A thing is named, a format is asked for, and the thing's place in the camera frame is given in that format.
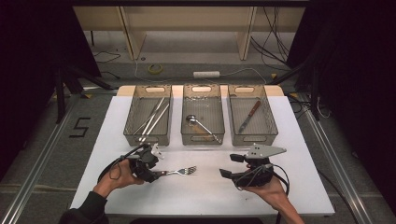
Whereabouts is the beige wooden shelf unit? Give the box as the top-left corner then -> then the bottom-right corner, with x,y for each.
70,6 -> 306,62

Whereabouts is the black metal stand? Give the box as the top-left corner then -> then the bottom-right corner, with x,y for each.
54,63 -> 115,125
270,59 -> 322,121

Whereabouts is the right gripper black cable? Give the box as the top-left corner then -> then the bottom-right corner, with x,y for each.
234,162 -> 291,224

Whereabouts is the person's left hand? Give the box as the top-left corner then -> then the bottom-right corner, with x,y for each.
92,158 -> 145,199

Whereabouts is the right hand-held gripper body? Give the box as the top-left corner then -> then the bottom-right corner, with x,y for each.
232,143 -> 287,188

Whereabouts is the thin black floor cable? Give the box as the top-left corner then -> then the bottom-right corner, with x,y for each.
92,50 -> 121,64
98,70 -> 121,80

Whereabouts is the thick black floor cable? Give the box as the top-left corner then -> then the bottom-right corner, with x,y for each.
317,169 -> 359,224

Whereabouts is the bundle of black cables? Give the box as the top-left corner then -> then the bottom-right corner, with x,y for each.
249,6 -> 292,68

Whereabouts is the wooden-handled knife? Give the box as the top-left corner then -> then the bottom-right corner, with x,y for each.
238,100 -> 262,134

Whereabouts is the smoky clear plastic bin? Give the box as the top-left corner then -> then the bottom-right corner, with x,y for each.
122,84 -> 174,147
227,84 -> 279,147
180,83 -> 226,147

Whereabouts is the white power strip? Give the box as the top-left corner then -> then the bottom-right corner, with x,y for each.
192,70 -> 221,79

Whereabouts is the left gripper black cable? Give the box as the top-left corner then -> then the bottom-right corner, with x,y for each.
97,143 -> 149,185

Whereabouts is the yellow tape roll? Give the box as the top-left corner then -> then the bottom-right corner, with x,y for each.
147,63 -> 164,76

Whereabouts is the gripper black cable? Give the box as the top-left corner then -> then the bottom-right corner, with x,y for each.
234,162 -> 291,224
97,143 -> 149,185

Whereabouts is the short aluminium rail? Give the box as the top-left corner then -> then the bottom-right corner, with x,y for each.
82,86 -> 120,94

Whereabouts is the metal spoon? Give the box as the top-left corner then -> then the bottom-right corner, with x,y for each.
185,114 -> 223,145

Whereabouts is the long aluminium floor rail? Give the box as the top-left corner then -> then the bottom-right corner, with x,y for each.
297,92 -> 376,224
0,94 -> 80,224

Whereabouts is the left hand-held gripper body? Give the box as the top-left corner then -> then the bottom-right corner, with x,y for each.
128,143 -> 165,177

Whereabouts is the wooden-handled fork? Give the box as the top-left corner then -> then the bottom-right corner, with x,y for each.
153,165 -> 198,177

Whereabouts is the person's right hand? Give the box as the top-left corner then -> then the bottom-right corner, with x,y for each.
242,180 -> 292,213

